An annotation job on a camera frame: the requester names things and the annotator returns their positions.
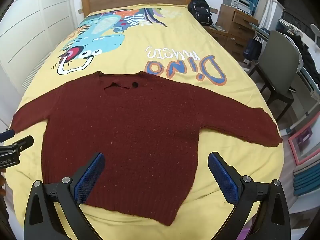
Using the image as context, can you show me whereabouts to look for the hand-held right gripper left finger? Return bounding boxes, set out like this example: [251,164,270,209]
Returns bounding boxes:
[24,152,105,240]

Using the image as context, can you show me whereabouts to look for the white printer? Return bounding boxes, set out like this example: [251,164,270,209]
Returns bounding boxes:
[222,0,254,13]

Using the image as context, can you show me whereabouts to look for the dark red knit sweater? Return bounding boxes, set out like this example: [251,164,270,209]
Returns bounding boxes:
[11,71,283,227]

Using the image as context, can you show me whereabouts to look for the white wardrobe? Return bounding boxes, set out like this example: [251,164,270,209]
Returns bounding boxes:
[0,0,83,128]

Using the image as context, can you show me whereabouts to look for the black backpack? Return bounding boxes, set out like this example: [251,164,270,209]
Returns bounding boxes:
[187,0,213,27]

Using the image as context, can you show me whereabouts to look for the pink picture frame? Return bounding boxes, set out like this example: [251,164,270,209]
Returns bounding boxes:
[288,125,320,165]

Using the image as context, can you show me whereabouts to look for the wooden drawer cabinet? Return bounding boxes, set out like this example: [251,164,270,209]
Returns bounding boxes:
[207,4,259,63]

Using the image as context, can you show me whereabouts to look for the yellow dinosaur printed blanket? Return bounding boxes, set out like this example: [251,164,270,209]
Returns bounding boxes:
[5,4,284,240]

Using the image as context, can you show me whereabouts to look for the person's left hand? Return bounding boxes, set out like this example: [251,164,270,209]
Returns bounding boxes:
[0,166,6,196]

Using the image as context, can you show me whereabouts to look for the dark blue bag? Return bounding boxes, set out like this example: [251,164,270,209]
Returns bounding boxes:
[244,36,263,65]

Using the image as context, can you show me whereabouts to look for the stack of teal boards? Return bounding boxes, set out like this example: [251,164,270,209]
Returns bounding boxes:
[292,162,320,197]

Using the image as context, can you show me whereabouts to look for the grey upholstered chair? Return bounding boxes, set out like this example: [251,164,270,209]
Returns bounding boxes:
[249,30,304,123]

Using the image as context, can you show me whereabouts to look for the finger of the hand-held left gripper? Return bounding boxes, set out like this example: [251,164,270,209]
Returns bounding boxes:
[0,129,15,143]
[10,135,34,153]

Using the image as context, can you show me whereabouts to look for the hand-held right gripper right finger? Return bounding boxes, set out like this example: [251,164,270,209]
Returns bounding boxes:
[208,151,292,240]

